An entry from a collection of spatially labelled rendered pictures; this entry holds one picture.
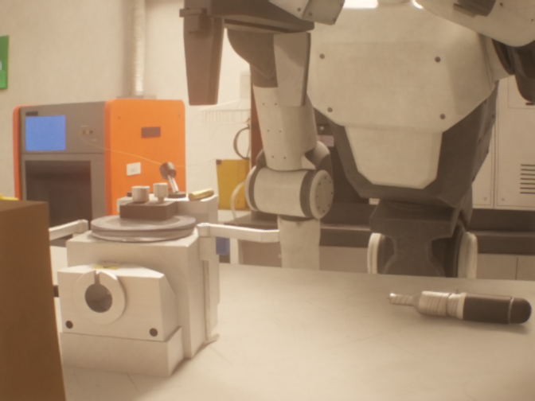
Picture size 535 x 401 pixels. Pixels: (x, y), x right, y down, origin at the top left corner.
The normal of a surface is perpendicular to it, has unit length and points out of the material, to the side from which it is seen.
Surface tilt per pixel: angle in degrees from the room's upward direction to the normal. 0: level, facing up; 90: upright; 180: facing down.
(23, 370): 90
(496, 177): 90
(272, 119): 111
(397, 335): 0
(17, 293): 90
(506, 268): 90
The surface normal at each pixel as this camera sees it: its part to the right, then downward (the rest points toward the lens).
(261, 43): -0.49, 0.45
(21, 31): -0.36, 0.11
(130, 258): -0.14, 0.12
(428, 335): 0.00, -0.99
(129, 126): 0.93, 0.04
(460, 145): 0.27, 0.51
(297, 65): -0.59, 0.10
